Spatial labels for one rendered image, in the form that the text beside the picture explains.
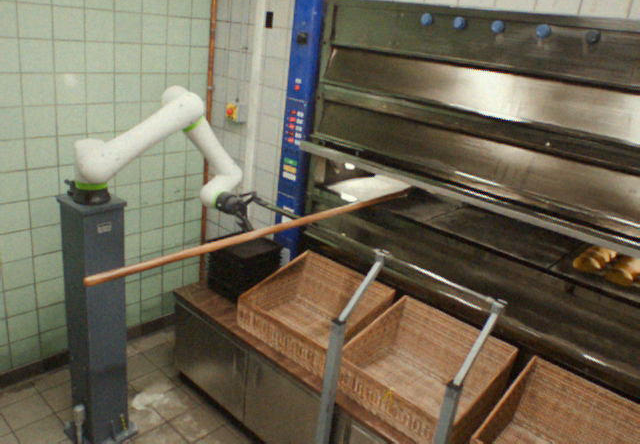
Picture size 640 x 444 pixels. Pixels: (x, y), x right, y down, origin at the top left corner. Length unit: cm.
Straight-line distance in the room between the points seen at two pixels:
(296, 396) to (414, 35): 160
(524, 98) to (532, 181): 31
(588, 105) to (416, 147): 70
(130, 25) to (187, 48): 37
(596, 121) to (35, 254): 260
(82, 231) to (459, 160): 153
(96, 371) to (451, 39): 206
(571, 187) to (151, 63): 215
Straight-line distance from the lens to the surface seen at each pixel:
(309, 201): 276
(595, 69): 205
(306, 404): 236
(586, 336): 221
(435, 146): 228
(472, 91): 219
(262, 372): 251
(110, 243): 234
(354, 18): 254
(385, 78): 240
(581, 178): 208
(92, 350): 253
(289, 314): 271
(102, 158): 207
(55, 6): 282
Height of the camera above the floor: 196
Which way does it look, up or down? 19 degrees down
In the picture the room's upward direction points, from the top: 6 degrees clockwise
